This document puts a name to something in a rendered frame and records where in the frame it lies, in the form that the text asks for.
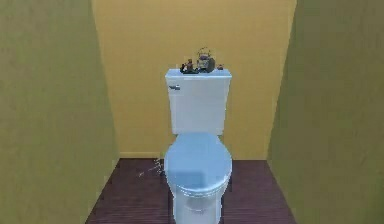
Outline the small dark brown figurine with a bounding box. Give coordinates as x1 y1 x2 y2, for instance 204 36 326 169
179 58 200 75

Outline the white toilet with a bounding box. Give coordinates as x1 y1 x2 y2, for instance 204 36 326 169
163 68 233 224

